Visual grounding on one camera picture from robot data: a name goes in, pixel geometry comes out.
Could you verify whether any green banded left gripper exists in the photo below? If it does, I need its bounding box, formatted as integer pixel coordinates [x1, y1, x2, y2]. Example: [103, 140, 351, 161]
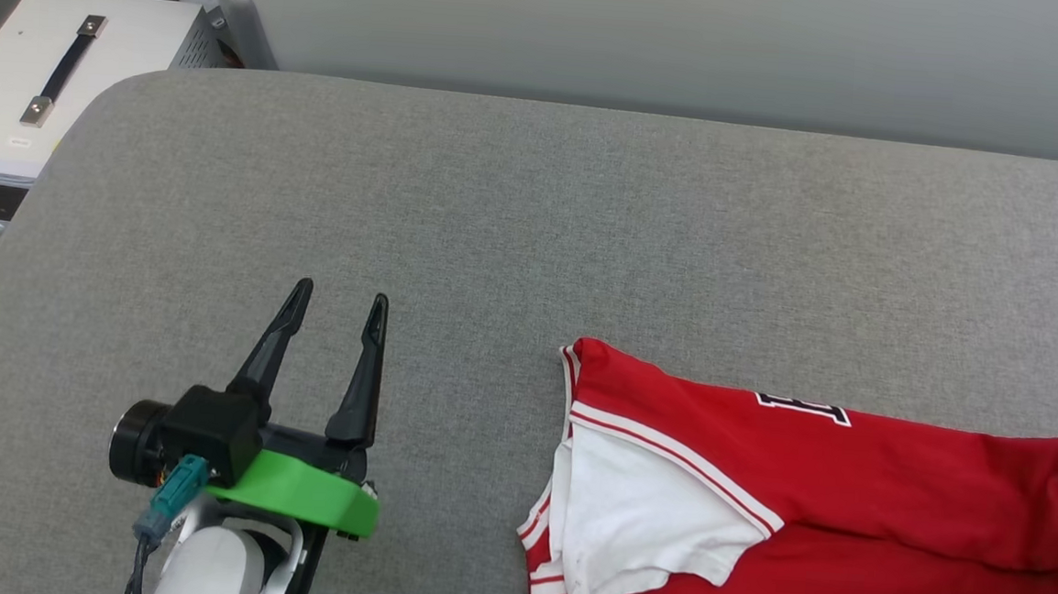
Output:
[100, 266, 395, 594]

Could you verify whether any red white basketball jersey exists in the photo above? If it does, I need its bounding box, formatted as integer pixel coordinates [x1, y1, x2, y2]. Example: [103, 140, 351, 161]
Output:
[512, 333, 1058, 594]

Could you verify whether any white metal equipment box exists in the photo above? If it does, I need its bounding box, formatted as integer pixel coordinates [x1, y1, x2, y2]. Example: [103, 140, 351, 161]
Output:
[0, 0, 206, 251]

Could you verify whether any teal left camera cable connector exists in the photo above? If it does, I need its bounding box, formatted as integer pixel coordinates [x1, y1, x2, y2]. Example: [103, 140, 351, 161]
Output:
[132, 451, 212, 546]

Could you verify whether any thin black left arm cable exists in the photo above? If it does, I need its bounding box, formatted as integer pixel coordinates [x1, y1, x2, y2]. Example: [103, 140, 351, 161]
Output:
[121, 530, 160, 594]

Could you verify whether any grey metal post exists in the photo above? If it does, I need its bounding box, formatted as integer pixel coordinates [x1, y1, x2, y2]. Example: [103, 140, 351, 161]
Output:
[191, 0, 283, 72]

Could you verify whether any black strap box handle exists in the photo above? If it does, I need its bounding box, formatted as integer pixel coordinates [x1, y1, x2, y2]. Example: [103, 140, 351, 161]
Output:
[18, 11, 109, 132]

